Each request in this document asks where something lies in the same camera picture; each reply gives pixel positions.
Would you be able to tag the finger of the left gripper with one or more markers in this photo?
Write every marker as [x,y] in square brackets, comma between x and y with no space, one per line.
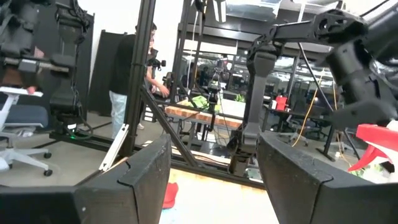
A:
[367,113]

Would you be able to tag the black aluminium rig frame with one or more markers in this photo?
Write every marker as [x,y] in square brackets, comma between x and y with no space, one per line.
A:
[140,77]

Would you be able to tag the red cloth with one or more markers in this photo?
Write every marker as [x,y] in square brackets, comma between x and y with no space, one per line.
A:
[170,194]

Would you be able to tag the white flat bar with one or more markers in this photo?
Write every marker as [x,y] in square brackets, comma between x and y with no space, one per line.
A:
[115,146]

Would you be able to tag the white office chair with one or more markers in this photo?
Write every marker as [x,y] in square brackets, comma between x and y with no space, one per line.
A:
[25,115]

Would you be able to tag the red box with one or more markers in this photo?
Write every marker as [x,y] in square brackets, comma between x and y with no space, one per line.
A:
[281,103]

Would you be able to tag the orange liquid spray bottle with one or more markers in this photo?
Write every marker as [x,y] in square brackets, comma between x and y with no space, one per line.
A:
[376,133]

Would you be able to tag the wooden background table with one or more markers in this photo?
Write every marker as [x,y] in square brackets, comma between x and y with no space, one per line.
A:
[202,116]

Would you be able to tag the black partition panel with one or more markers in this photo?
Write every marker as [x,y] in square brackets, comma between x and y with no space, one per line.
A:
[102,71]

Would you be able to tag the person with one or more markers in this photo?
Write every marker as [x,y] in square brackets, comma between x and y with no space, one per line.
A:
[124,62]

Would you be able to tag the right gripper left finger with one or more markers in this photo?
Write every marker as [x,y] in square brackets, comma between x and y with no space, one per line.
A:
[136,193]

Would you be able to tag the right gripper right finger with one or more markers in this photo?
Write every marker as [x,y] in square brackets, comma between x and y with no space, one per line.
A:
[289,186]

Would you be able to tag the black background robot arm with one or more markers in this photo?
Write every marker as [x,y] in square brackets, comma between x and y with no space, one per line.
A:
[65,99]

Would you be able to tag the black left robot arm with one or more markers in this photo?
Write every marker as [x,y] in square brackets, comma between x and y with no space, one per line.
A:
[261,93]

